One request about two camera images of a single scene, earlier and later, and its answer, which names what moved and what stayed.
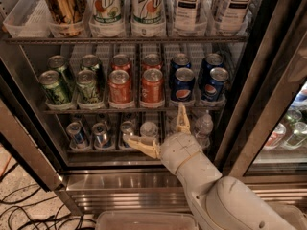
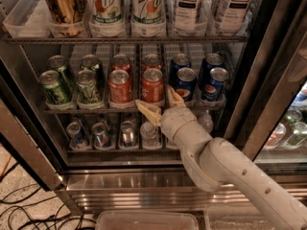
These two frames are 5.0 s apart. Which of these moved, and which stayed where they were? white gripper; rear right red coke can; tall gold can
Moved: white gripper
Stayed: tall gold can; rear right red coke can
